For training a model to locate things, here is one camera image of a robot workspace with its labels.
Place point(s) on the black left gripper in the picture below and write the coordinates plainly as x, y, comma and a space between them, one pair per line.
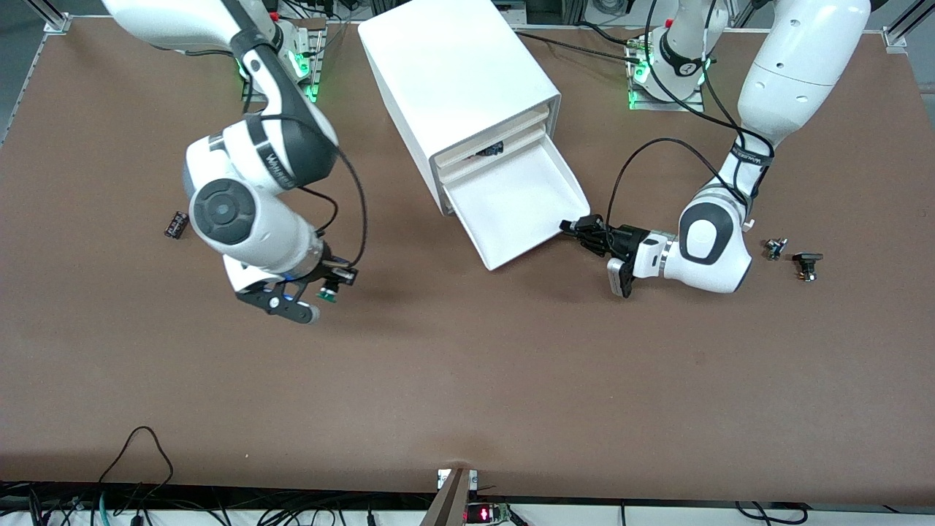
627, 237

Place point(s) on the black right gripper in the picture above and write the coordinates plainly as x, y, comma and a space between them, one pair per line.
322, 272

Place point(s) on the green push button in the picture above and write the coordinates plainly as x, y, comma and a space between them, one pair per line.
326, 294

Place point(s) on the white drawer with button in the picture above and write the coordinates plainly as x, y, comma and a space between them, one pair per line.
511, 204

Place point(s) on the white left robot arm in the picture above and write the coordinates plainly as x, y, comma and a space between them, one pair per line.
796, 66

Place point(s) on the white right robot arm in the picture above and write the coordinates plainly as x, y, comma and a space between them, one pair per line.
241, 212

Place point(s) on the black part inside drawer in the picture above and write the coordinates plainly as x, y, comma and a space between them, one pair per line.
488, 151

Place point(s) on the white drawer with black part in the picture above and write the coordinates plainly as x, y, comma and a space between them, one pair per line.
460, 169

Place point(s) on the white drawer cabinet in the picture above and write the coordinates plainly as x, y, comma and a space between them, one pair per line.
445, 66

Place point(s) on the small black electronic component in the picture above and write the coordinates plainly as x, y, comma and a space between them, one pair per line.
175, 225

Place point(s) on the small grey metal component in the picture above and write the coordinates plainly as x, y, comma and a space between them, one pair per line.
775, 249

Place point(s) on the device with red display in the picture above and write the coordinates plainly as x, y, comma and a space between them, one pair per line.
486, 514

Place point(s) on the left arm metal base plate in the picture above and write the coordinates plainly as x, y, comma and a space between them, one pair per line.
657, 105

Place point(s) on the black switch component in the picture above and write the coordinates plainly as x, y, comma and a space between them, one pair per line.
807, 259

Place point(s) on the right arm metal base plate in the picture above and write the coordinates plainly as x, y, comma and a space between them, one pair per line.
319, 44

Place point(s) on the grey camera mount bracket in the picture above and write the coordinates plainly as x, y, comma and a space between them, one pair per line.
449, 504

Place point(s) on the aluminium frame profile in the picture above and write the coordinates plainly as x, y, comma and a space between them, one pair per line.
57, 23
906, 25

